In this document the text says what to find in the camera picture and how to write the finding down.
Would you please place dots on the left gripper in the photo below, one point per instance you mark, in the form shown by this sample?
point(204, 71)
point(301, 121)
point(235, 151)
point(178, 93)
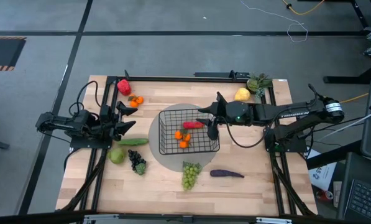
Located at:
point(109, 124)

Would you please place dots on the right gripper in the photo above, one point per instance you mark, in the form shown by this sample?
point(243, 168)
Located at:
point(239, 113)

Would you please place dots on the orange tangerine cluster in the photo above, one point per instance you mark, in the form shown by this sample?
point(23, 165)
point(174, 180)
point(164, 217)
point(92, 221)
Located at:
point(182, 143)
point(135, 102)

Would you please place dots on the red chili pepper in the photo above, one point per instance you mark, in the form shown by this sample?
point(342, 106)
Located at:
point(193, 125)

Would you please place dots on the green cucumber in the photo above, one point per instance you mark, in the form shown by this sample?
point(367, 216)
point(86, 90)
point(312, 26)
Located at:
point(132, 142)

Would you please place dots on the red bell pepper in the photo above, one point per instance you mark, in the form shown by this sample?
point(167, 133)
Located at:
point(124, 87)

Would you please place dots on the yellow lemon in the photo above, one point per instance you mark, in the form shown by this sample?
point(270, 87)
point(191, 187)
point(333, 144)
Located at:
point(242, 94)

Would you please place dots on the green apple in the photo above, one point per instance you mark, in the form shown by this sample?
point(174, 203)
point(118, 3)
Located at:
point(117, 155)

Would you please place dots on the dark purple grapes bunch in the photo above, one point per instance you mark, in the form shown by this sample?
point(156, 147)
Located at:
point(135, 158)

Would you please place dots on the dark purple eggplant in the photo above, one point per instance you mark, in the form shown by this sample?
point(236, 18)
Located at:
point(222, 173)

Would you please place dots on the green grapes bunch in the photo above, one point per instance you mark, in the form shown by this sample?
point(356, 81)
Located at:
point(189, 177)

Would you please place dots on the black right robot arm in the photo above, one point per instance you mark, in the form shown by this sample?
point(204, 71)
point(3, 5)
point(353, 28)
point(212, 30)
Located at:
point(297, 113)

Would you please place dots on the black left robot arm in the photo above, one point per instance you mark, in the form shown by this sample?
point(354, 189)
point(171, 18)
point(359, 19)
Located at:
point(64, 124)

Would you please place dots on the potted succulent plant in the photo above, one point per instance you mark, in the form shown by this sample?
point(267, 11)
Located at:
point(258, 83)

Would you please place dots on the grey round mat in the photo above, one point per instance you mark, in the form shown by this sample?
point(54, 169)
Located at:
point(176, 161)

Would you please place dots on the white paper sheet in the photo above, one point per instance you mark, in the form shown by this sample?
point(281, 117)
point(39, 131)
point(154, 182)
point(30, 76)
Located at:
point(323, 175)

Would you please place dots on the red soda can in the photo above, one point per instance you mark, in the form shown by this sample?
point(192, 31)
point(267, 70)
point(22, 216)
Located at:
point(325, 195)

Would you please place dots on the black hazard striped floor mat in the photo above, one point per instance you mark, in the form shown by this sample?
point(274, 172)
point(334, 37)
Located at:
point(3, 53)

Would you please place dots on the open laptop keyboard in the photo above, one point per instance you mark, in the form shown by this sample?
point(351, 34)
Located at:
point(365, 196)

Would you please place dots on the black table frame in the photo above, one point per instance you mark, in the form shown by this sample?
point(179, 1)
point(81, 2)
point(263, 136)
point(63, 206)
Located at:
point(179, 78)

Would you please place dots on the silver aluminium post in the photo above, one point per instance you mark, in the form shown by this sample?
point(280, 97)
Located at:
point(101, 217)
point(273, 220)

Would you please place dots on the black desk leg frame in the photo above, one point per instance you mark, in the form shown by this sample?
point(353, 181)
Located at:
point(343, 80)

